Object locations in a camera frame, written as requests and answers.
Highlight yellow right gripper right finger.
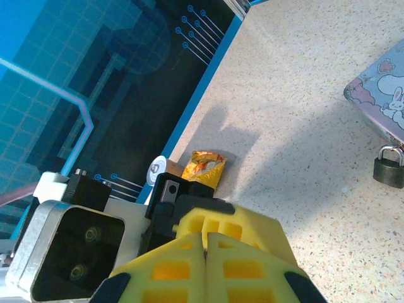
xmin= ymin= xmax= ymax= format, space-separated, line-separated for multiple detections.
xmin=205 ymin=232 xmax=328 ymax=303

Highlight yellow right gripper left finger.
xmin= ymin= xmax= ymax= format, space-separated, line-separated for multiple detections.
xmin=91 ymin=232 xmax=208 ymax=303

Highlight dark metal padlock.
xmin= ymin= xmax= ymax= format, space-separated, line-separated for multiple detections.
xmin=372 ymin=143 xmax=404 ymax=189

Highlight bunny print tin box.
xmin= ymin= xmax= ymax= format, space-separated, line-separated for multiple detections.
xmin=343 ymin=38 xmax=404 ymax=150

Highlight orange drink can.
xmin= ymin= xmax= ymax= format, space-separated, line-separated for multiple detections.
xmin=146 ymin=154 xmax=184 ymax=187

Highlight yellow snack bag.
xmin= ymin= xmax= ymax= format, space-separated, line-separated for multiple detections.
xmin=181 ymin=150 xmax=229 ymax=191

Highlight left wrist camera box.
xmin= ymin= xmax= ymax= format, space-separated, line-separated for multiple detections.
xmin=5 ymin=201 xmax=128 ymax=303

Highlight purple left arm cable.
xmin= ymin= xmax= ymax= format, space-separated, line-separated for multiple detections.
xmin=0 ymin=184 xmax=36 ymax=208

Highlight aluminium frame post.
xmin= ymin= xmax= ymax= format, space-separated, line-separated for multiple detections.
xmin=223 ymin=0 xmax=254 ymax=17

